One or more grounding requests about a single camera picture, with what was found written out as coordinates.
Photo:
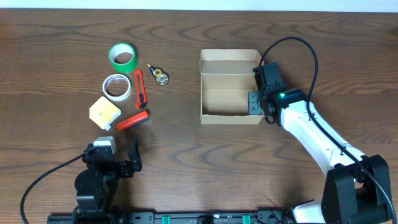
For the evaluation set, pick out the correction tape dispenser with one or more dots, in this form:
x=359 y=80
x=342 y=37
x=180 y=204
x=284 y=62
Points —
x=160 y=76

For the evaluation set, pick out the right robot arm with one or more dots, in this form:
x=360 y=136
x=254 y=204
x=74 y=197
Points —
x=357 y=187

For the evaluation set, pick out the red utility knife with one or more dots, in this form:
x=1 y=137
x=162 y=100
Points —
x=141 y=101

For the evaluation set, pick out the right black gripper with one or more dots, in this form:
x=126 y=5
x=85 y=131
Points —
x=255 y=102

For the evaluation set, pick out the red black stapler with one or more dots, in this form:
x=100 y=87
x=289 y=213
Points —
x=132 y=121

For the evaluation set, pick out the brown cardboard box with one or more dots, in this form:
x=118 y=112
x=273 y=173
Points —
x=226 y=80

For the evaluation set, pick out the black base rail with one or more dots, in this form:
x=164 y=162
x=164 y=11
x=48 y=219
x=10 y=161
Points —
x=258 y=217

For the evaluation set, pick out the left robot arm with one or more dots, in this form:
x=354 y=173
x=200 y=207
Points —
x=97 y=186

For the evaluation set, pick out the white tape roll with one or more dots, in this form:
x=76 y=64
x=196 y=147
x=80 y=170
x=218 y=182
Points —
x=112 y=78

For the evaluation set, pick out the green tape roll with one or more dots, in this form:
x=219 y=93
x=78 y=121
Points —
x=121 y=48

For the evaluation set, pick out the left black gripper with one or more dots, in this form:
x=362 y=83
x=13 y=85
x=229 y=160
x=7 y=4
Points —
x=119 y=165

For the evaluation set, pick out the yellow sticky note pad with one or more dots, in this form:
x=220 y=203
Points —
x=103 y=112

